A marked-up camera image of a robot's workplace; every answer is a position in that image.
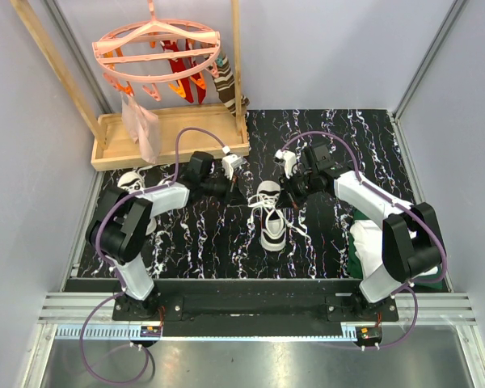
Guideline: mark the brown striped sock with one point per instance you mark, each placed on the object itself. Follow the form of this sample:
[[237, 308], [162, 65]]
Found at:
[[225, 83]]

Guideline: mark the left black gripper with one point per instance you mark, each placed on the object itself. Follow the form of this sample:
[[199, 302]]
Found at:
[[233, 194]]

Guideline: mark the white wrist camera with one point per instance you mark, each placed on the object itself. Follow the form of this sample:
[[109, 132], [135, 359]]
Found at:
[[288, 160], [230, 162]]

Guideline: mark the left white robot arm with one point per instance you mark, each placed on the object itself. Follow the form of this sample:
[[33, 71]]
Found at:
[[118, 229]]

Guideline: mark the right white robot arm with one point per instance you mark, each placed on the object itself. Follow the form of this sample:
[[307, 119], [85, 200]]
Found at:
[[396, 243]]

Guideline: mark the green folded cloth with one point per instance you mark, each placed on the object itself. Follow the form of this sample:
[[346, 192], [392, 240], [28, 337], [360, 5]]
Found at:
[[353, 258]]

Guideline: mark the translucent plastic bag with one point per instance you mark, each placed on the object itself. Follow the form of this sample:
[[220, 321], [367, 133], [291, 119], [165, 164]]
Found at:
[[143, 127]]

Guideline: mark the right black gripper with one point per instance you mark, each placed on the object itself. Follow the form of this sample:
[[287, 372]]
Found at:
[[288, 198]]

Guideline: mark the red sock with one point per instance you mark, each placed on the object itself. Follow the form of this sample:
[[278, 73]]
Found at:
[[180, 86], [198, 79]]

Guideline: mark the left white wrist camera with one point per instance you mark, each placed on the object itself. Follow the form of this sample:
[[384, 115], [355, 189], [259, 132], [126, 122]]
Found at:
[[230, 162]]

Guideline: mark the white shoelace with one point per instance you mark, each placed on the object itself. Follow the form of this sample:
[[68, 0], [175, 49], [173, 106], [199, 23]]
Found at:
[[275, 222]]

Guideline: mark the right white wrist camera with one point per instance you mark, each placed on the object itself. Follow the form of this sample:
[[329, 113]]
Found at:
[[288, 160]]

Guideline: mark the pink round clip hanger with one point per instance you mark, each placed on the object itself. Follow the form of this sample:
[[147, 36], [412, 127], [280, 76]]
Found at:
[[132, 55]]

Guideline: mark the white sneaker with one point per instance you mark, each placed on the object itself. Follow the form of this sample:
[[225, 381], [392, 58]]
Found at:
[[271, 188], [132, 181]]

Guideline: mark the wooden tray rack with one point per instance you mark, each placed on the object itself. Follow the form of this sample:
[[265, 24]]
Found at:
[[112, 148]]

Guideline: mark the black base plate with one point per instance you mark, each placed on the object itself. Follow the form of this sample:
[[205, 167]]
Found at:
[[252, 316]]

